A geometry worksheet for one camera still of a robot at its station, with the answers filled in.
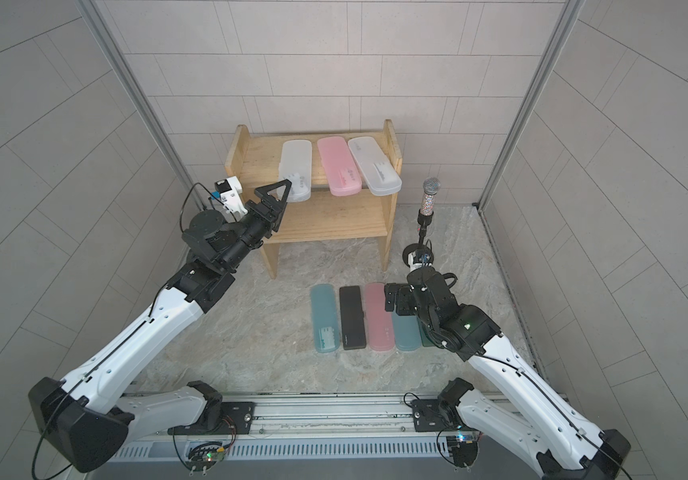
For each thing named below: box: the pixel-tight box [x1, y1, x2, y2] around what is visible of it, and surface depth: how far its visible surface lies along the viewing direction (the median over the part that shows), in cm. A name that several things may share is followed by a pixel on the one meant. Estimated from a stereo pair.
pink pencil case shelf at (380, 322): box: [365, 283, 395, 351], surface depth 86 cm
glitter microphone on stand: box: [402, 177, 441, 267], surface depth 91 cm
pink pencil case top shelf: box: [317, 136, 363, 196], surface depth 69 cm
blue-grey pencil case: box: [392, 312, 421, 351], surface depth 86 cm
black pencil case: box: [339, 286, 367, 350], surface depth 88 cm
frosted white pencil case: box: [348, 136, 402, 196], surface depth 68 cm
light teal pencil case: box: [310, 283, 340, 353], surface depth 91 cm
